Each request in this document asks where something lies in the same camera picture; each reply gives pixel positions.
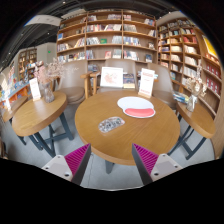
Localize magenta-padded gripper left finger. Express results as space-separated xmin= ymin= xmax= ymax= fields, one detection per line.
xmin=41 ymin=143 xmax=92 ymax=186

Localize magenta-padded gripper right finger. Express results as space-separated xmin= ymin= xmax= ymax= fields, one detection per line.
xmin=131 ymin=143 xmax=184 ymax=186

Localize transparent computer mouse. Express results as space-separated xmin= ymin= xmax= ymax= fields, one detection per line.
xmin=98 ymin=116 xmax=126 ymax=134

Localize white mouse pad red rest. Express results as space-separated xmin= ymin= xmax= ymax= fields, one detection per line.
xmin=116 ymin=96 xmax=157 ymax=119

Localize round wooden side table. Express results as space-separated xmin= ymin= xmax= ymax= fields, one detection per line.
xmin=11 ymin=91 xmax=74 ymax=158
xmin=166 ymin=101 xmax=217 ymax=160

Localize glass vase pink flowers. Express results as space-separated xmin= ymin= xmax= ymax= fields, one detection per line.
xmin=33 ymin=58 xmax=79 ymax=104

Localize stack of blue books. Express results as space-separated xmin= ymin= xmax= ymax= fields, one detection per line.
xmin=172 ymin=90 xmax=190 ymax=105

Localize glass vase dried flowers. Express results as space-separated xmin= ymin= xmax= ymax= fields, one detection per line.
xmin=184 ymin=64 xmax=208 ymax=113

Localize white red table sign stand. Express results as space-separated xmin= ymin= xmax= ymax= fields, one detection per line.
xmin=137 ymin=67 xmax=156 ymax=99

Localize beige wooden armchair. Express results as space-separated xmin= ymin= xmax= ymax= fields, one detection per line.
xmin=56 ymin=59 xmax=93 ymax=105
xmin=146 ymin=62 xmax=178 ymax=109
xmin=89 ymin=58 xmax=139 ymax=94

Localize dark blue book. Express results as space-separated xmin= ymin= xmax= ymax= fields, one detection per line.
xmin=122 ymin=73 xmax=136 ymax=90

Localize small white sign card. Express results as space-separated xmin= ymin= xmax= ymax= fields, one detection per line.
xmin=28 ymin=77 xmax=42 ymax=102

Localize white framed flower picture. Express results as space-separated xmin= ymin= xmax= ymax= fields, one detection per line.
xmin=99 ymin=66 xmax=125 ymax=89

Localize narrow wooden bookshelf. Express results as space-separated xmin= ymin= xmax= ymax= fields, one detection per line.
xmin=16 ymin=47 xmax=38 ymax=83

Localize curved wooden bookshelf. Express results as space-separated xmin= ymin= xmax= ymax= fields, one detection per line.
xmin=156 ymin=16 xmax=223 ymax=118

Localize white ceiling panel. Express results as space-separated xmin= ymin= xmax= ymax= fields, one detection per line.
xmin=24 ymin=14 xmax=63 ymax=28

